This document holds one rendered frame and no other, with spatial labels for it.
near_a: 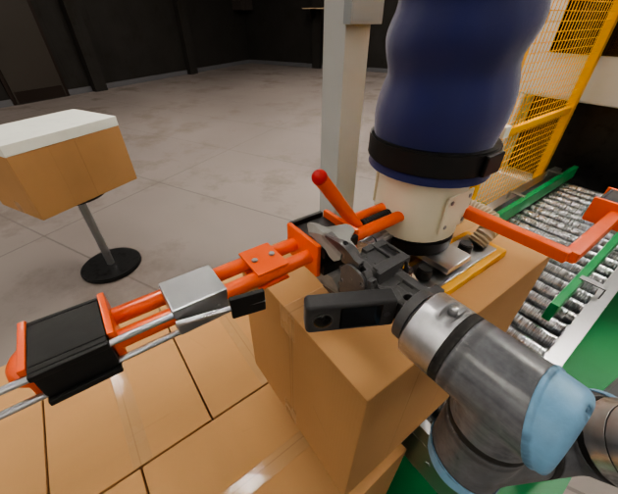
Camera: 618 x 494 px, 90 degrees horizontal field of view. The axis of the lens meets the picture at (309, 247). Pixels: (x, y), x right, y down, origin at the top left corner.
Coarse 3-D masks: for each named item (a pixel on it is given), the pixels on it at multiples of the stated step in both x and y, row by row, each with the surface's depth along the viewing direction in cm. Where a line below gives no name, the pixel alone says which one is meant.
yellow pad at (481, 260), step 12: (456, 240) 71; (468, 240) 66; (468, 252) 65; (480, 252) 67; (492, 252) 68; (504, 252) 69; (420, 264) 64; (468, 264) 64; (480, 264) 65; (420, 276) 59; (432, 276) 60; (444, 276) 61; (456, 276) 61; (468, 276) 62; (444, 288) 59; (456, 288) 60
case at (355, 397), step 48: (288, 288) 60; (480, 288) 61; (528, 288) 75; (288, 336) 60; (336, 336) 51; (384, 336) 52; (288, 384) 71; (336, 384) 49; (384, 384) 45; (432, 384) 63; (336, 432) 56; (384, 432) 58; (336, 480) 66
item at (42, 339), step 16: (80, 304) 36; (96, 304) 36; (48, 320) 34; (64, 320) 34; (80, 320) 34; (96, 320) 34; (112, 320) 35; (32, 336) 32; (48, 336) 32; (64, 336) 32; (80, 336) 32; (96, 336) 32; (112, 336) 33; (32, 352) 31; (48, 352) 31; (64, 352) 31; (16, 368) 29; (32, 384) 31
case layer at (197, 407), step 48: (192, 336) 115; (240, 336) 115; (0, 384) 100; (96, 384) 100; (144, 384) 100; (192, 384) 100; (240, 384) 100; (0, 432) 89; (48, 432) 89; (96, 432) 89; (144, 432) 89; (192, 432) 89; (240, 432) 89; (288, 432) 89; (0, 480) 80; (48, 480) 81; (96, 480) 80; (144, 480) 80; (192, 480) 80; (240, 480) 80; (288, 480) 80; (384, 480) 88
